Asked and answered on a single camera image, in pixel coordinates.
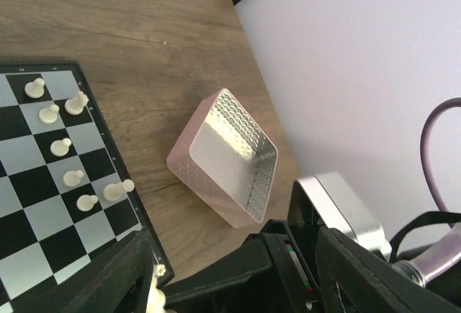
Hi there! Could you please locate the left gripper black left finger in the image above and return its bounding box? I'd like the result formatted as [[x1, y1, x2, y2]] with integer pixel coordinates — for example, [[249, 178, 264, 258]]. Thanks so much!
[[12, 230, 156, 313]]

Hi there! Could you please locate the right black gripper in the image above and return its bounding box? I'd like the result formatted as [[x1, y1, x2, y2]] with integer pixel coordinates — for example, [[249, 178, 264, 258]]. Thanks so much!
[[164, 219, 321, 312]]

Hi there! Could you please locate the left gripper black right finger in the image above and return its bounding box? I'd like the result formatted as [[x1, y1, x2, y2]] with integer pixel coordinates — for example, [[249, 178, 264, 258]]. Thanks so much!
[[315, 227, 460, 312]]

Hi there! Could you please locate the white chess pawn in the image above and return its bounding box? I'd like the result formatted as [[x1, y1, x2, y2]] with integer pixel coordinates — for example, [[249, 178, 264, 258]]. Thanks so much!
[[76, 194, 99, 212], [63, 170, 85, 187], [50, 137, 72, 157], [38, 104, 60, 124]]

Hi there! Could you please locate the white chess knight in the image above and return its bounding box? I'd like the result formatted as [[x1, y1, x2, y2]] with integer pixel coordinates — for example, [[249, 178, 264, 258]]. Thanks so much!
[[64, 91, 89, 115]]

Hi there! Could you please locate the white chess queen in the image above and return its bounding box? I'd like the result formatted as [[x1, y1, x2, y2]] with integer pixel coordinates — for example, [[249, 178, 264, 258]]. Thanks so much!
[[146, 264, 166, 313]]

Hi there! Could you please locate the white chess piece on board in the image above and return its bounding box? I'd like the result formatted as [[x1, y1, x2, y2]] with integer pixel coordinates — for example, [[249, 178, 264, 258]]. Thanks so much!
[[24, 78, 45, 99]]

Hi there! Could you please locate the black and silver chessboard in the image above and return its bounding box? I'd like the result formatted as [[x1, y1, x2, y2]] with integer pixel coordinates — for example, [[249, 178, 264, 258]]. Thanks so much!
[[1, 61, 153, 312]]

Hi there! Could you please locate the pink embossed metal tin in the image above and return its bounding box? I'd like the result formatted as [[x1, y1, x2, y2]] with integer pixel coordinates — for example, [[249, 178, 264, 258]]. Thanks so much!
[[166, 89, 278, 229]]

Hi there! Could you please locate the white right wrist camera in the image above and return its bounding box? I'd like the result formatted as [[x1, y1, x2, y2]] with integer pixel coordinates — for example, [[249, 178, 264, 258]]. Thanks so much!
[[287, 172, 391, 260]]

